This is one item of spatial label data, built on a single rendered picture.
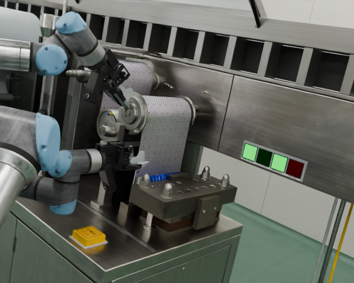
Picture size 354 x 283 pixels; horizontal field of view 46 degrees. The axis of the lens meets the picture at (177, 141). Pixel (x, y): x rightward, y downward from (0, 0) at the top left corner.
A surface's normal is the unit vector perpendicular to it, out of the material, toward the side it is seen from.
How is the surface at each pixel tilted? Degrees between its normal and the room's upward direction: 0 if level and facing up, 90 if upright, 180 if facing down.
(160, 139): 90
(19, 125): 42
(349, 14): 90
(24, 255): 90
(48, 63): 90
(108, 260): 0
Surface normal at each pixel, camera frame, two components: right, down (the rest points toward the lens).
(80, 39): 0.50, 0.51
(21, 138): 0.46, -0.48
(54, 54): 0.32, 0.28
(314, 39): -0.67, 0.04
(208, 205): 0.72, 0.29
